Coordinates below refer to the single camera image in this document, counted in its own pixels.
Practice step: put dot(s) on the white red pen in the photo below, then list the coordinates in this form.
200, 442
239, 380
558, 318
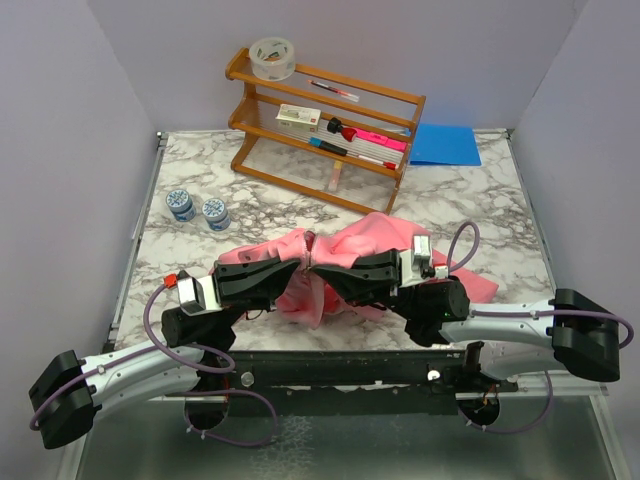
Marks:
385, 164

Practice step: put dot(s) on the white staples box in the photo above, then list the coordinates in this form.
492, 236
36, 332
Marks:
297, 117

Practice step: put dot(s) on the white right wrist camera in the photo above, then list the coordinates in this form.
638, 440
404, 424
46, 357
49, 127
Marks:
417, 264

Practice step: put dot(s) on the black metal base rail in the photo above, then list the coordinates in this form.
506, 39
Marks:
328, 383

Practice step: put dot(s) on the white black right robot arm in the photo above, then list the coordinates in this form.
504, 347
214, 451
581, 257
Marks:
567, 332

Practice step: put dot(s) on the blue folder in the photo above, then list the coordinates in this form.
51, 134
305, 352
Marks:
442, 145

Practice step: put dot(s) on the pink zip jacket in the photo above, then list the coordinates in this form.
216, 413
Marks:
307, 298

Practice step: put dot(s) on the red clear pen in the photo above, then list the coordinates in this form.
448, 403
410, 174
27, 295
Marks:
342, 93

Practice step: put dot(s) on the yellow pink glue stick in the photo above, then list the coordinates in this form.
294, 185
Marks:
335, 176

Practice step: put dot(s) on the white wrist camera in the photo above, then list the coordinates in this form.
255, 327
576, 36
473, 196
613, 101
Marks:
197, 295
417, 264

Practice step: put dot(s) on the clear tape roll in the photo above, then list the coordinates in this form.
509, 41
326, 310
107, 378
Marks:
272, 59

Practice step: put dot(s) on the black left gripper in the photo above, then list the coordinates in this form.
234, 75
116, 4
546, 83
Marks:
251, 286

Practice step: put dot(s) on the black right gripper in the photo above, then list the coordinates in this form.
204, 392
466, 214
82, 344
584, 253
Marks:
367, 280

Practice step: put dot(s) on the wooden three-tier shelf rack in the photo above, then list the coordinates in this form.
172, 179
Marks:
283, 157

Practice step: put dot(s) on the blue black marker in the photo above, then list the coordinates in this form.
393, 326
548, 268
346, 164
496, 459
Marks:
326, 146

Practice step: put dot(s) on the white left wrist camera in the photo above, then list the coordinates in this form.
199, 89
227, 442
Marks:
197, 295

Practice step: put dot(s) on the pink highlighter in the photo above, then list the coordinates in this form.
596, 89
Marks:
381, 140

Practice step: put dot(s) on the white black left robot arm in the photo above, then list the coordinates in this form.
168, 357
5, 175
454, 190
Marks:
189, 324

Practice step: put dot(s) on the blue white paint jar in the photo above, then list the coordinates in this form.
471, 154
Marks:
216, 214
180, 205

